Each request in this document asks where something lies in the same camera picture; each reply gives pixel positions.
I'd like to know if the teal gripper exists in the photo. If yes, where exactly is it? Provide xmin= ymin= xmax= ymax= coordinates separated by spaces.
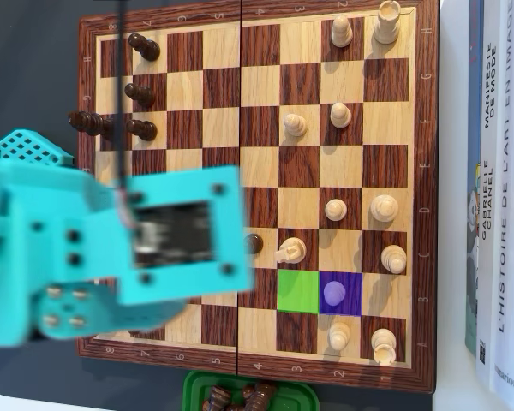
xmin=0 ymin=164 xmax=136 ymax=303

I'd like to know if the light pawn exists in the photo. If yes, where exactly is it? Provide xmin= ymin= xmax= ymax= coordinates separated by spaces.
xmin=328 ymin=321 xmax=353 ymax=350
xmin=283 ymin=112 xmax=308 ymax=139
xmin=324 ymin=198 xmax=349 ymax=223
xmin=330 ymin=15 xmax=354 ymax=49
xmin=329 ymin=102 xmax=353 ymax=129
xmin=322 ymin=281 xmax=348 ymax=307

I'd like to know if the tall dark chess piece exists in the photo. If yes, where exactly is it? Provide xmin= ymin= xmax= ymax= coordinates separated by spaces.
xmin=67 ymin=110 xmax=125 ymax=144

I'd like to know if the dark pawn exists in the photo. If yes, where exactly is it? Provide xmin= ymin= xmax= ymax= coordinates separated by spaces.
xmin=123 ymin=82 xmax=157 ymax=109
xmin=244 ymin=232 xmax=265 ymax=257
xmin=128 ymin=33 xmax=161 ymax=63
xmin=125 ymin=119 xmax=158 ymax=142

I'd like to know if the green plastic tray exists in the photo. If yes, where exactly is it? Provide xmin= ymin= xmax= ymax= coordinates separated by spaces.
xmin=182 ymin=369 xmax=320 ymax=411

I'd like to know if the light knight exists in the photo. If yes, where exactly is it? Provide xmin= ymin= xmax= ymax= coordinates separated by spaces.
xmin=274 ymin=236 xmax=308 ymax=265

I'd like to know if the wooden folding chessboard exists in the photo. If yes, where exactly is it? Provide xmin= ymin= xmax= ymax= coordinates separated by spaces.
xmin=75 ymin=0 xmax=439 ymax=395

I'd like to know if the light rook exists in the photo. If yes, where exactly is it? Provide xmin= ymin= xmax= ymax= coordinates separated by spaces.
xmin=373 ymin=0 xmax=402 ymax=45
xmin=370 ymin=327 xmax=398 ymax=367

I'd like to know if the Gabrielle Chanel book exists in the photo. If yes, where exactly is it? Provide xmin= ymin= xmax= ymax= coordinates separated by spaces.
xmin=463 ymin=0 xmax=505 ymax=378

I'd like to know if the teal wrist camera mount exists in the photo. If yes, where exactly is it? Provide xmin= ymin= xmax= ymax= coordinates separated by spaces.
xmin=117 ymin=164 xmax=256 ymax=307

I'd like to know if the black camera cable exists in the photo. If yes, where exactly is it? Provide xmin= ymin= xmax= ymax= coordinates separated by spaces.
xmin=114 ymin=0 xmax=130 ymax=192

